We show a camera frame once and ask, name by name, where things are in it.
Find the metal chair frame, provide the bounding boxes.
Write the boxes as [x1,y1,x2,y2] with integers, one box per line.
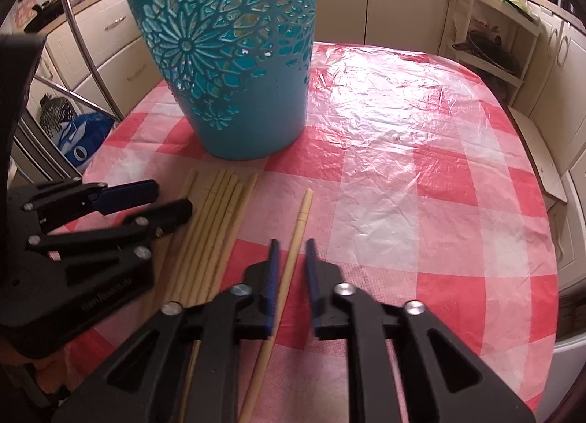
[9,0,124,176]

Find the cream kitchen cabinets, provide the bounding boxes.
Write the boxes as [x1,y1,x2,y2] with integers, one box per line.
[508,0,586,295]

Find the dark wok pan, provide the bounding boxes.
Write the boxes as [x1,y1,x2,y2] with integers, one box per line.
[453,29,523,76]

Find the wooden stool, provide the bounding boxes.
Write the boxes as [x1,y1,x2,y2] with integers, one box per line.
[506,104,568,204]

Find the teal cutout plastic basket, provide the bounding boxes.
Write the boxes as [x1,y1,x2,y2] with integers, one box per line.
[114,0,321,162]

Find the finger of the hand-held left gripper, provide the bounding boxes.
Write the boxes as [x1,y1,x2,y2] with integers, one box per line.
[21,179,159,231]
[27,198,193,314]

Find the cream drawer cabinets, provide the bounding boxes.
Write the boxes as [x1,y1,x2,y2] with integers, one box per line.
[27,0,161,121]

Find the beige chopstick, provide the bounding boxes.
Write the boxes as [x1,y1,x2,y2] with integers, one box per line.
[240,189,314,423]

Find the white shelving rack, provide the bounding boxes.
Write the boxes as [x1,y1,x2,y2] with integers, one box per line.
[439,0,541,105]

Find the bundle of beige chopsticks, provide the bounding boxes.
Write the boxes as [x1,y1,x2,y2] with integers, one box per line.
[160,167,260,423]

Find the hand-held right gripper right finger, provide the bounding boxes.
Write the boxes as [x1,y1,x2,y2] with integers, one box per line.
[304,239,536,423]

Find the blue white plastic bag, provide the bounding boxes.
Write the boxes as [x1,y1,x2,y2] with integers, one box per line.
[54,111,117,170]

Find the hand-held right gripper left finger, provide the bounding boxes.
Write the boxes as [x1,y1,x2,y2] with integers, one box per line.
[50,239,282,423]

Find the black frying pan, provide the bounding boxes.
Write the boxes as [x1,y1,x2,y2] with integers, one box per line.
[23,0,65,34]

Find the red white checkered tablecloth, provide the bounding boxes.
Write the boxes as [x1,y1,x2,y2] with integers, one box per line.
[59,42,560,423]

